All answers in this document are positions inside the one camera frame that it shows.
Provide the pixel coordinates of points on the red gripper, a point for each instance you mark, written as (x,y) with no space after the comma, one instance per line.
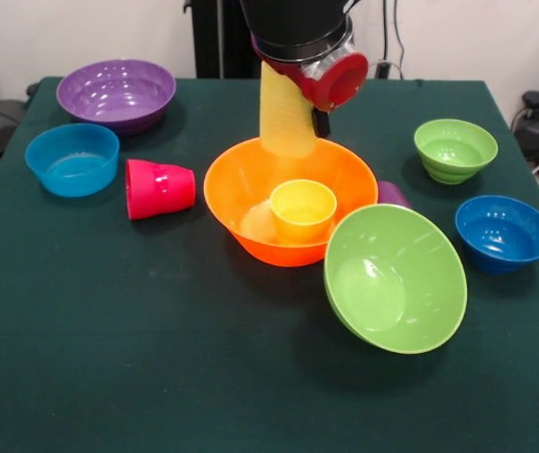
(342,85)

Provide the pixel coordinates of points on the translucent yellow-green cup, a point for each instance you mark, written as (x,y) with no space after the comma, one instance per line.
(283,118)

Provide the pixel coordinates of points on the yellow cup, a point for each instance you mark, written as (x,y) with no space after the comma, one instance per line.
(302,217)

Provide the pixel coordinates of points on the purple cup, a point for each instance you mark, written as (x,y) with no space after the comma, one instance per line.
(394,194)

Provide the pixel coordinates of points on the large orange bowl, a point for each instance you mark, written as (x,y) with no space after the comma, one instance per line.
(240,189)

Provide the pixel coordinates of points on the red cup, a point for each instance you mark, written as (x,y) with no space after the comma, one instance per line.
(160,189)

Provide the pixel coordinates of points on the large green bowl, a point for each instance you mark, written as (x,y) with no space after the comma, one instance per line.
(392,283)

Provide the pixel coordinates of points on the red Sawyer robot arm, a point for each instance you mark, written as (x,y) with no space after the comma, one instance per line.
(292,19)

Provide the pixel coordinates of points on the small green bowl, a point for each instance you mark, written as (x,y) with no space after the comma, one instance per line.
(455,151)

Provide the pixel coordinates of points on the large purple bowl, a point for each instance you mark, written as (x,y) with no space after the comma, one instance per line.
(118,104)

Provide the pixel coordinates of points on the dark blue bowl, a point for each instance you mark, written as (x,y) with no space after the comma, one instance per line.
(505,233)

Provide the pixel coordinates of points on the light blue bowl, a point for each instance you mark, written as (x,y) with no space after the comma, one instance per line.
(73,165)

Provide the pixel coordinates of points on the dark green table cloth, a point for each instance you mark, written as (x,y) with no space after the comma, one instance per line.
(156,387)

